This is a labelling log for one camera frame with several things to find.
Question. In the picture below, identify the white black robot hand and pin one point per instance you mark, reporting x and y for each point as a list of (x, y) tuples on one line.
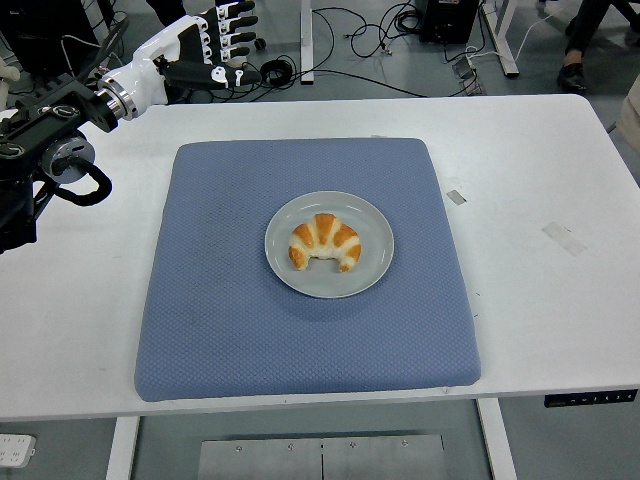
[(150, 65)]

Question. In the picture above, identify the golden croissant bread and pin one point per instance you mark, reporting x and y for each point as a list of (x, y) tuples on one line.
[(325, 232)]

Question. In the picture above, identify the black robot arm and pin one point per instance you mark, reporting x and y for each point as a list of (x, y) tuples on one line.
[(50, 112)]

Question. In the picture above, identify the person's leg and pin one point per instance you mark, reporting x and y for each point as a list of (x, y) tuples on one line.
[(587, 25), (170, 10), (631, 110)]

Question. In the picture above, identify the black caster wheel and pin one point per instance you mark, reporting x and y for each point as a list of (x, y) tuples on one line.
[(259, 43)]

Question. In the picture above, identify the black cabinet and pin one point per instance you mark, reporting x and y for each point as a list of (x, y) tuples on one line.
[(40, 30)]

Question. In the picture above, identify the white rounded device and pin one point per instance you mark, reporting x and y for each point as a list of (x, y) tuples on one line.
[(7, 72)]

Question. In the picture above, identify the white desk leg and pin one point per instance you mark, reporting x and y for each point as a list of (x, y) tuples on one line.
[(504, 40), (306, 40)]

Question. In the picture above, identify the blue quilted mat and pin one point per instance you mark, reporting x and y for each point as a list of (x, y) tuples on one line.
[(215, 300)]

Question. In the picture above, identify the round grey plate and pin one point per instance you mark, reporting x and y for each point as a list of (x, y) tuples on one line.
[(330, 285)]

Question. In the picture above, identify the black equipment box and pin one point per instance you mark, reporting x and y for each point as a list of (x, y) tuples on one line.
[(447, 20)]

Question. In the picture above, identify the grey floor socket box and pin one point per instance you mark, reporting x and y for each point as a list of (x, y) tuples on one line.
[(469, 72)]

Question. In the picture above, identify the small grey tape piece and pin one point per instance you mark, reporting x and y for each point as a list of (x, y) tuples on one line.
[(456, 196)]

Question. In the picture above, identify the white table leg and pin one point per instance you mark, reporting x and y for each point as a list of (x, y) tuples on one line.
[(122, 450), (497, 445)]

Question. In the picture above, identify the white power strip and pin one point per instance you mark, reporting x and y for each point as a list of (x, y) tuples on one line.
[(15, 450)]

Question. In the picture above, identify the person's foot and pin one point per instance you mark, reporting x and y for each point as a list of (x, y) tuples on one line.
[(571, 79)]

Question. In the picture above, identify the grey metal plate with screws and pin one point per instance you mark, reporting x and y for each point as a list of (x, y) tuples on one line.
[(320, 460)]

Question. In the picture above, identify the large clear tape piece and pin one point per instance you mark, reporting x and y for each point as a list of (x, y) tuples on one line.
[(563, 238)]

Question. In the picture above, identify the black table control panel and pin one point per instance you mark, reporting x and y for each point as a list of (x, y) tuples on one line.
[(591, 398)]

